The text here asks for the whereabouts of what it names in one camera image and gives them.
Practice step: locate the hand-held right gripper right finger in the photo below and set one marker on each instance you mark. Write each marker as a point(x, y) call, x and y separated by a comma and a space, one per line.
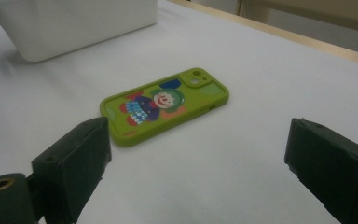
point(332, 168)

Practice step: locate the light wooden table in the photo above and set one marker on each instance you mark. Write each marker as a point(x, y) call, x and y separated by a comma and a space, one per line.
point(292, 35)

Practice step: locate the white plastic storage box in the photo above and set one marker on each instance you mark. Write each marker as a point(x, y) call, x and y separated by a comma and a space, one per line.
point(74, 25)

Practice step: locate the green clown phone case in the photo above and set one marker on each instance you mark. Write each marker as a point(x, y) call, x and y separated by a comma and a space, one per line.
point(192, 99)

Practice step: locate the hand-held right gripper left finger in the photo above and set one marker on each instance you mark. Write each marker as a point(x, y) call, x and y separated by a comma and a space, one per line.
point(71, 161)

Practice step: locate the white table mat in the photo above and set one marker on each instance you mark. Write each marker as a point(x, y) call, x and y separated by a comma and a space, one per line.
point(230, 155)

